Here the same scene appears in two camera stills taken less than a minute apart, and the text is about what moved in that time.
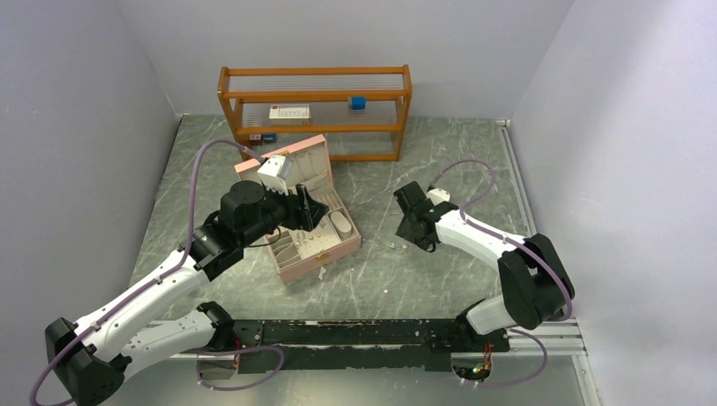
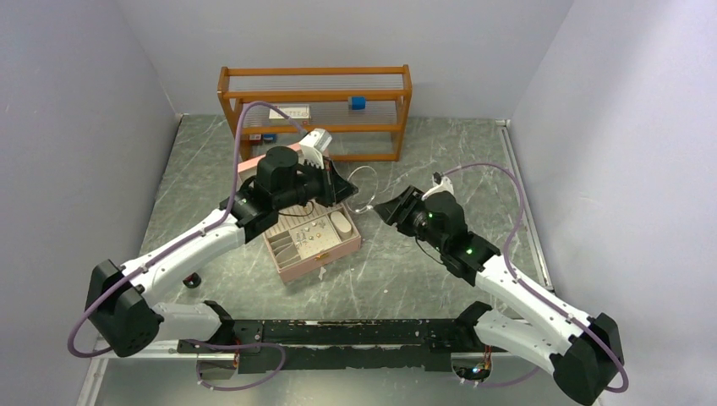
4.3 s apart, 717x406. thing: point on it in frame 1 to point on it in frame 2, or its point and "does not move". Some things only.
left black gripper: x=304 y=212 to x=335 y=188
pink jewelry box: x=300 y=252 does not move
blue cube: x=358 y=103 does not move
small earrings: x=396 y=245 to x=376 y=185
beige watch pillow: x=341 y=225 does not move
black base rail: x=359 y=345 does not move
